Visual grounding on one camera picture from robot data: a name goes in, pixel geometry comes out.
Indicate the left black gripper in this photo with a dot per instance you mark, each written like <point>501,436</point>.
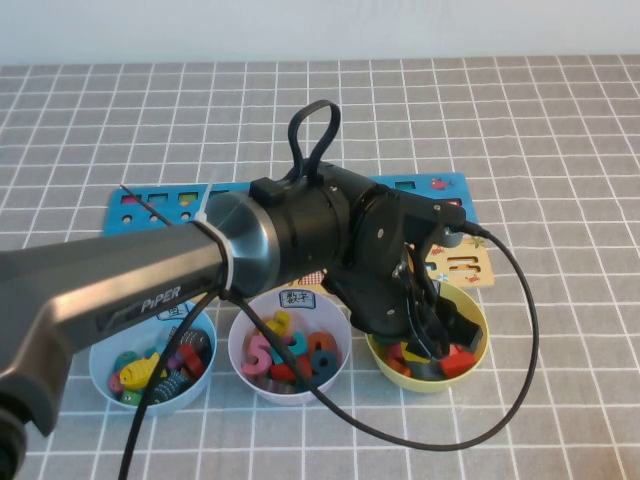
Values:
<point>380,300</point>

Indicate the slate puzzle piece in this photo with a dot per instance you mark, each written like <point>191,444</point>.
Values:
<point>427,372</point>

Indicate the red trapezoid puzzle piece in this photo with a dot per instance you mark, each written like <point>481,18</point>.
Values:
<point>457,365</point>

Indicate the magenta puzzle piece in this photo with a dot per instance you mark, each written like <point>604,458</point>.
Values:
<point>395,350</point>

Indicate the yellow plastic bowl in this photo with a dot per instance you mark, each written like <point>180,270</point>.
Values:
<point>425,385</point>

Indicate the orange puzzle piece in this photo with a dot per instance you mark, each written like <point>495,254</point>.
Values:
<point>397,367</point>

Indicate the pink plastic bowl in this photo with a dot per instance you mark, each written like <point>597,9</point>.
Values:
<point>335,325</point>

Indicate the light blue plastic bowl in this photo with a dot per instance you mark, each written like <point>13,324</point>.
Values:
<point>209,357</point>

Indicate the colourful wooden puzzle board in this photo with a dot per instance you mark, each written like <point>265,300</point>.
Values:
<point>116,222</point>

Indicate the paper label reading 其它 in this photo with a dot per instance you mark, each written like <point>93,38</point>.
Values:
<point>436,287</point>

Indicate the orange wooden number zero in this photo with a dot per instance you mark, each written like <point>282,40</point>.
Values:
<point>330,344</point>

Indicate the slate wooden number nine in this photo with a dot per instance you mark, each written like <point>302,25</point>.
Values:
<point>325,370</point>

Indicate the teal wooden number two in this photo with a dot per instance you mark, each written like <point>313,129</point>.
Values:
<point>297,342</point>

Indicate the paper label reading 数字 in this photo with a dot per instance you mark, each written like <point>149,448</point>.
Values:
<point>298,299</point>

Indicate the purple wooden number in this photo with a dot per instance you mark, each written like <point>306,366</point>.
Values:
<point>284,341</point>

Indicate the yellow wooden number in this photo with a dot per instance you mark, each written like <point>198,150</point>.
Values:
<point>281,320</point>

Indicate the red wooden number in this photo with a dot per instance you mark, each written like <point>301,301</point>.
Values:
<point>280,372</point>

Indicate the pink wooden number five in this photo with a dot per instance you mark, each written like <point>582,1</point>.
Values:
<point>255,341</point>

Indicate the brown striped wooden fish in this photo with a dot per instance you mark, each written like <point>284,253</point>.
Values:
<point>192,340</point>

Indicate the red wooden fish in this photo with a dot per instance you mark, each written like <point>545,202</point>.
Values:
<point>192,360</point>

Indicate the gray white-checked tablecloth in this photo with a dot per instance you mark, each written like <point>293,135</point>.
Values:
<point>575,150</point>

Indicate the paper label reading 鱼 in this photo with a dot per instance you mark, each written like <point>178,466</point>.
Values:
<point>175,314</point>

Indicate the purple wooden fish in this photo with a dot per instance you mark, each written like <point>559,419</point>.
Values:
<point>172,362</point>

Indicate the dark gray wooden fish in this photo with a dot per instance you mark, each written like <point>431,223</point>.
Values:
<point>170,387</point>

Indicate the white zip tie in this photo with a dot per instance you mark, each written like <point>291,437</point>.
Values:
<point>202,207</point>

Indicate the yellow wooden fish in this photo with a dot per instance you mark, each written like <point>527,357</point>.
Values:
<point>142,372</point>

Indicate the green wooden fish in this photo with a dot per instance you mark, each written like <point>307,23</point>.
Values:
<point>134,398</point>

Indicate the teal wooden fish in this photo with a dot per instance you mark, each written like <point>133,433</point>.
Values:
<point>124,359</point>

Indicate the pink-red wooden fish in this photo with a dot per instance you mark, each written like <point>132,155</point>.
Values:
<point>115,382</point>

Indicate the thin black zip tie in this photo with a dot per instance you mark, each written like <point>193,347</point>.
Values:
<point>146,205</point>

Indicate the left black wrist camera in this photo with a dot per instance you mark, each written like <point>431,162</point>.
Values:
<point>435,212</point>

